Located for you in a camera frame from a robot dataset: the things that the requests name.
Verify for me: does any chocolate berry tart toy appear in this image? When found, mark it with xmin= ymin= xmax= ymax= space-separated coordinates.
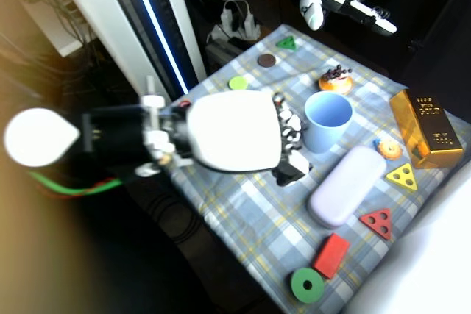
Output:
xmin=318 ymin=65 xmax=355 ymax=96

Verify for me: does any blue plastic cup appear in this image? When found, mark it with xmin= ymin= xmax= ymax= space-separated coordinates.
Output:
xmin=302 ymin=92 xmax=353 ymax=154

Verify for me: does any green sandwich cookie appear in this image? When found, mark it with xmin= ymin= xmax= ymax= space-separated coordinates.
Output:
xmin=227 ymin=75 xmax=249 ymax=92

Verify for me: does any green triangle block with holes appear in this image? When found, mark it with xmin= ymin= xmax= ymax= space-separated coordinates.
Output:
xmin=276 ymin=35 xmax=297 ymax=51

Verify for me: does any blue plaid tablecloth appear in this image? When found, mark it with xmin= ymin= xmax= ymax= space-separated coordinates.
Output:
xmin=161 ymin=24 xmax=468 ymax=314

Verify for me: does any white power strip with plugs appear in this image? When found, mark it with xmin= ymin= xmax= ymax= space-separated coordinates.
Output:
xmin=208 ymin=1 xmax=262 ymax=43

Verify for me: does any lilac glasses case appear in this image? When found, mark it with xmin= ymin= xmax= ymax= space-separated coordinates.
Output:
xmin=307 ymin=146 xmax=388 ymax=229

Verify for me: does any orange gear toy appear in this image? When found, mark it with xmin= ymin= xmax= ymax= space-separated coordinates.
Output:
xmin=372 ymin=138 xmax=403 ymax=161

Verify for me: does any red rectangular block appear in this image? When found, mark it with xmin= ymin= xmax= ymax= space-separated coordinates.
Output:
xmin=312 ymin=232 xmax=351 ymax=280

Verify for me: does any gold bar box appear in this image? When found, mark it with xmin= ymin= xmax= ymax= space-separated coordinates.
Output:
xmin=389 ymin=88 xmax=464 ymax=170

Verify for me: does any red triangle block with holes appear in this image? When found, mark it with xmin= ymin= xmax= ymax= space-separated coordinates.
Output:
xmin=359 ymin=207 xmax=393 ymax=241

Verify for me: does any white column with blue strip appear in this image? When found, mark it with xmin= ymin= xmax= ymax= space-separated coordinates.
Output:
xmin=47 ymin=0 xmax=208 ymax=109

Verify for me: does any yellow triangle block with holes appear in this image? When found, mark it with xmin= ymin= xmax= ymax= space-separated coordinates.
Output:
xmin=385 ymin=162 xmax=419 ymax=193

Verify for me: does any white shelf board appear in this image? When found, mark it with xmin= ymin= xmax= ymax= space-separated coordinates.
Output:
xmin=21 ymin=0 xmax=86 ymax=58

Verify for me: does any black coiled cable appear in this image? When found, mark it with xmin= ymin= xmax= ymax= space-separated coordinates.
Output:
xmin=146 ymin=188 xmax=202 ymax=247

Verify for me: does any green ring disc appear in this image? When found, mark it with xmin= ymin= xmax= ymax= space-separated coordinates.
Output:
xmin=290 ymin=267 xmax=325 ymax=304

